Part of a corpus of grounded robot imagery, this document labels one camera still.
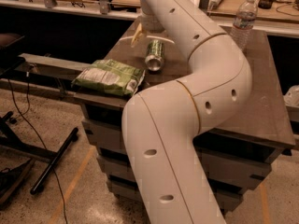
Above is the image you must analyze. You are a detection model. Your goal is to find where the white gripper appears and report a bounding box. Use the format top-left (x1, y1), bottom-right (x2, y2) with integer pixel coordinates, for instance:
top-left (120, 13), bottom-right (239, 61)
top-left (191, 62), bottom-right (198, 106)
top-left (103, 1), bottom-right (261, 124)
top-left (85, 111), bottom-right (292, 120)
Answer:
top-left (131, 7), bottom-right (164, 47)

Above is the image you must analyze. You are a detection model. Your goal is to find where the green soda can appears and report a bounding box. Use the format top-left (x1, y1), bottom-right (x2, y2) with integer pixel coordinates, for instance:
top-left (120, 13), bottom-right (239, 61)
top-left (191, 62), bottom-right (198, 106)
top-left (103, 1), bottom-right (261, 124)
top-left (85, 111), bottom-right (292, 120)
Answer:
top-left (145, 39), bottom-right (164, 72)

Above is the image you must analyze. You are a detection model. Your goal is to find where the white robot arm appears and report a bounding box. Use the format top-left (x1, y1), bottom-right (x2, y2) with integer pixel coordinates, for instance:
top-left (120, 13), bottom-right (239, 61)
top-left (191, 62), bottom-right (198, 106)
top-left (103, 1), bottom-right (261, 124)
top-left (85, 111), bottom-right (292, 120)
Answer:
top-left (122, 0), bottom-right (252, 224)

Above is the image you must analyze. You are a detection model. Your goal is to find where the green chip bag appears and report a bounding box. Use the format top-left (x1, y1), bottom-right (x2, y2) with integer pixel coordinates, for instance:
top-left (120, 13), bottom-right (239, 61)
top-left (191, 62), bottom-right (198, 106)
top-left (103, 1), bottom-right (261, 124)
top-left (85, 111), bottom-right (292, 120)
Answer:
top-left (72, 59), bottom-right (145, 97)

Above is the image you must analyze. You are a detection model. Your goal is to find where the grey side shelf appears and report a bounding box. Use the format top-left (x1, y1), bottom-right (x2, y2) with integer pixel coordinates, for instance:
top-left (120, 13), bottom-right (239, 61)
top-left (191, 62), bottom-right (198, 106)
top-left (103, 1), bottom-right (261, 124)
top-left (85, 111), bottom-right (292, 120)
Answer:
top-left (17, 53), bottom-right (90, 80)

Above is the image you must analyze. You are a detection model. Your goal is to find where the clear plastic water bottle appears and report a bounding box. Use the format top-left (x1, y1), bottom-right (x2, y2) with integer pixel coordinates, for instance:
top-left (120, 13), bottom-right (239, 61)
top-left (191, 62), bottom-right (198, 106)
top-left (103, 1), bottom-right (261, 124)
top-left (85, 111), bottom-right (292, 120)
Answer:
top-left (229, 0), bottom-right (259, 52)

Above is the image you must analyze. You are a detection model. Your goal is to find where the black round cup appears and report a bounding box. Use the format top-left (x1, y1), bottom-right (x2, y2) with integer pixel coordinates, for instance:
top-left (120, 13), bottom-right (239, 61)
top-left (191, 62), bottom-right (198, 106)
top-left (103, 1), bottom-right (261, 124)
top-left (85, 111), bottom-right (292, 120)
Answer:
top-left (258, 0), bottom-right (275, 9)

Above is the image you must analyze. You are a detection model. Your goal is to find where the grey drawer cabinet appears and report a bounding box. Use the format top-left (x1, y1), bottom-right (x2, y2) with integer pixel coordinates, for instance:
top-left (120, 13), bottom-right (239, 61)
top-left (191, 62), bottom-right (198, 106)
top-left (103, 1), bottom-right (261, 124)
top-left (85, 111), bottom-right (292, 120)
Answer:
top-left (82, 104), bottom-right (294, 213)

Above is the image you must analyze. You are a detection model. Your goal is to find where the white plastic bag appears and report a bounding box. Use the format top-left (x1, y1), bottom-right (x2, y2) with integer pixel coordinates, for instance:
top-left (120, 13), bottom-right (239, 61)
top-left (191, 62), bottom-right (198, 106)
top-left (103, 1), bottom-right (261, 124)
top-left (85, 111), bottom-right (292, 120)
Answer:
top-left (283, 85), bottom-right (299, 106)

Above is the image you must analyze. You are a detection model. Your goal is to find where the black chair base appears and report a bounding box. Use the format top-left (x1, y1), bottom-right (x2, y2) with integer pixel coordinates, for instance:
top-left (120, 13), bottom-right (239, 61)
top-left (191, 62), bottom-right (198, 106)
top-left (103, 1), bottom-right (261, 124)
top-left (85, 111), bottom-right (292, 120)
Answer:
top-left (0, 110), bottom-right (79, 196)

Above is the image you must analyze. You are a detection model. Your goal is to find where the black floor cable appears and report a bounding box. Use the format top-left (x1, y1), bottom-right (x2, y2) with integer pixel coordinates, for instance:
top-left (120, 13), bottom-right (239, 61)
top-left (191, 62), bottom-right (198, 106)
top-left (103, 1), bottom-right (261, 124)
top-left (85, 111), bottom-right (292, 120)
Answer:
top-left (7, 72), bottom-right (69, 224)

